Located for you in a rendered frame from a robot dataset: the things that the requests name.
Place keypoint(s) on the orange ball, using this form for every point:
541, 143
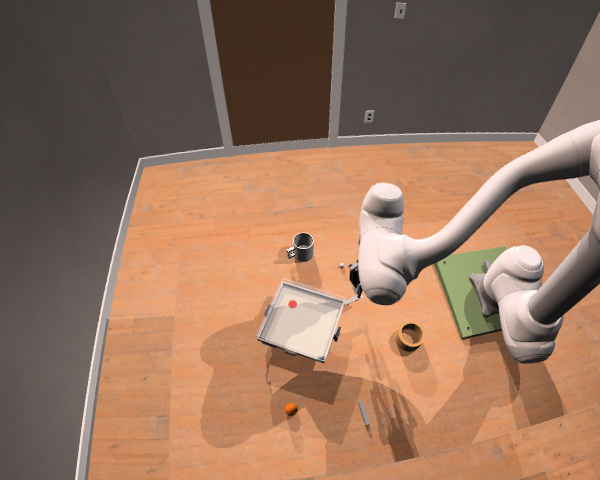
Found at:
291, 409

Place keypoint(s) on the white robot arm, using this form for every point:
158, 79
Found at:
530, 323

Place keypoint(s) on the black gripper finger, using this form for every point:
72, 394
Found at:
354, 278

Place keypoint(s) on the dark grey mug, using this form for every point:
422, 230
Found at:
303, 247

